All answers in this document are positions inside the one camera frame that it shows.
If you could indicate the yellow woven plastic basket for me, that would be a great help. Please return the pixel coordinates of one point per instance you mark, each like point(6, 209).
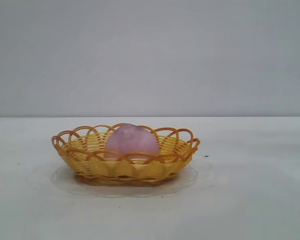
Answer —
point(125, 168)

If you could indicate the pink peach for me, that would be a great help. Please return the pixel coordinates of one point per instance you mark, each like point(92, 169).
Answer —
point(132, 142)

